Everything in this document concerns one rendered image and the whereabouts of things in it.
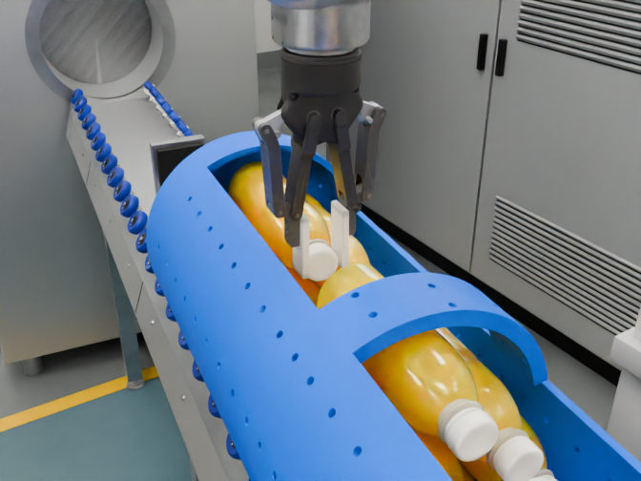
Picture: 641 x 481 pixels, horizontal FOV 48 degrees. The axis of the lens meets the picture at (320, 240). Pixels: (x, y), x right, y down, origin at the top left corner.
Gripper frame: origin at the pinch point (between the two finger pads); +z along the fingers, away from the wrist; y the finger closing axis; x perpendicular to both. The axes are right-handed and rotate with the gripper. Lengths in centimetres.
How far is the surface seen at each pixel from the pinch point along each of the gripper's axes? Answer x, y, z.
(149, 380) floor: -136, 2, 120
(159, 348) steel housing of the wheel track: -33.1, 12.9, 32.9
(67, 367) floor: -154, 26, 120
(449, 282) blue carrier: 16.0, -5.4, -2.6
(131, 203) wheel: -65, 10, 22
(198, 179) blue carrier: -18.2, 8.0, -1.0
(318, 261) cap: 0.4, 0.5, 2.3
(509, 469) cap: 28.7, -3.8, 7.3
